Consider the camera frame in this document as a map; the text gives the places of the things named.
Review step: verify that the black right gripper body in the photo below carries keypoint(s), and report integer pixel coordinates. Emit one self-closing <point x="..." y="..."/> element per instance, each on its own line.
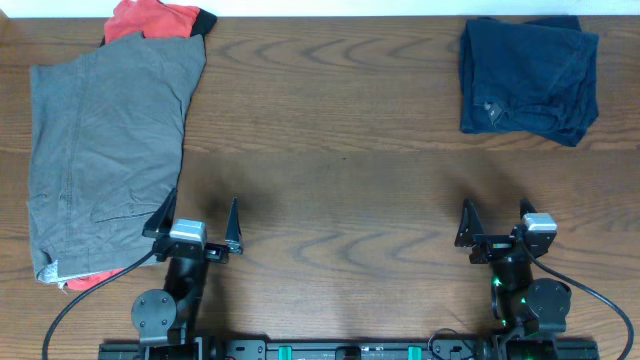
<point x="493" y="248"/>

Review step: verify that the grey shorts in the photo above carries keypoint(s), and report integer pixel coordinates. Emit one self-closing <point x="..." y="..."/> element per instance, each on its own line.
<point x="107" y="140"/>

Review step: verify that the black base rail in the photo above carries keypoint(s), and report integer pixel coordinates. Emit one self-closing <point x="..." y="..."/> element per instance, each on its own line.
<point x="443" y="348"/>

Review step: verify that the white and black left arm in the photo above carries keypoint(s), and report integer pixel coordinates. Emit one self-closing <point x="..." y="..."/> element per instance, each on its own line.
<point x="165" y="318"/>

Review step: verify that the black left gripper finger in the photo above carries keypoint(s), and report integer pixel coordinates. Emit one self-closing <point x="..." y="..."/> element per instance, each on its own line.
<point x="233" y="235"/>
<point x="160" y="223"/>

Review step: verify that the red and black garment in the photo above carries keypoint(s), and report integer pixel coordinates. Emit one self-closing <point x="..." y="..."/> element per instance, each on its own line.
<point x="157" y="20"/>

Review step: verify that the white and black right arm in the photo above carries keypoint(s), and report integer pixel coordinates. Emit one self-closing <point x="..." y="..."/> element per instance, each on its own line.
<point x="532" y="310"/>

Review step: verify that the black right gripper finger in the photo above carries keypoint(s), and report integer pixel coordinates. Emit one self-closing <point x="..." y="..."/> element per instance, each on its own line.
<point x="470" y="225"/>
<point x="525" y="207"/>

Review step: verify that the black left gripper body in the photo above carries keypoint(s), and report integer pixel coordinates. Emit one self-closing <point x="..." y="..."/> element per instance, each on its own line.
<point x="215" y="256"/>

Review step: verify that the dark blue shorts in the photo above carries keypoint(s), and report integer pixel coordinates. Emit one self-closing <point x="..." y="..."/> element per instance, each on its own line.
<point x="537" y="77"/>

